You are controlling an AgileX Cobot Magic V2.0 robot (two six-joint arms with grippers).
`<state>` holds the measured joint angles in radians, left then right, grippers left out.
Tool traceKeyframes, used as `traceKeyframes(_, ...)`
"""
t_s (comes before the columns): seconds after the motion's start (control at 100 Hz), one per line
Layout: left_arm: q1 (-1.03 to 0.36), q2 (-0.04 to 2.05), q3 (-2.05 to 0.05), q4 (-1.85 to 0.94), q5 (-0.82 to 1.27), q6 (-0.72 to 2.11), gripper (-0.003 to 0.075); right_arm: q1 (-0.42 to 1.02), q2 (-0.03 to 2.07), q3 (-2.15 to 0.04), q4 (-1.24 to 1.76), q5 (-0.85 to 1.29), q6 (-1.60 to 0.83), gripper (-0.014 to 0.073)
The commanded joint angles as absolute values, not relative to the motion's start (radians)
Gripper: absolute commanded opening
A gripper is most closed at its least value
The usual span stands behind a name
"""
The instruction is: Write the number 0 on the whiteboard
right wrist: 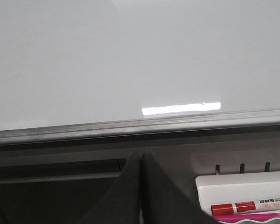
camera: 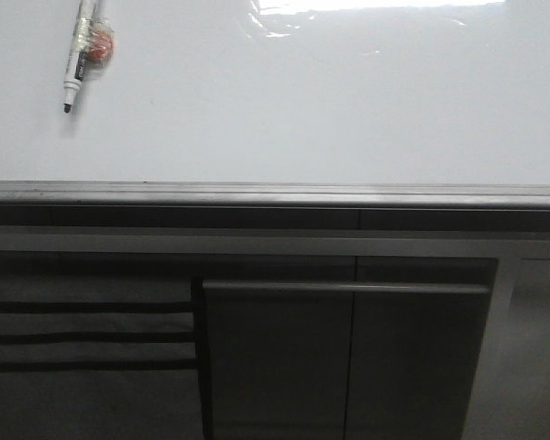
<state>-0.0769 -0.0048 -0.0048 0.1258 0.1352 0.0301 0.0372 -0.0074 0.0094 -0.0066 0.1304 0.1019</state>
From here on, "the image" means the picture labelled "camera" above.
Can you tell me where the white whiteboard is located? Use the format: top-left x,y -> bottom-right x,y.
0,1 -> 550,185

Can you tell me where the grey whiteboard stand frame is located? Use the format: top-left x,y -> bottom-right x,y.
0,226 -> 550,439

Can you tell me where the red magnet taped to marker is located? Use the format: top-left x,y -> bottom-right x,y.
87,18 -> 115,65

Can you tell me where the white black-tip whiteboard marker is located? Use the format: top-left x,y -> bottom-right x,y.
63,0 -> 100,114

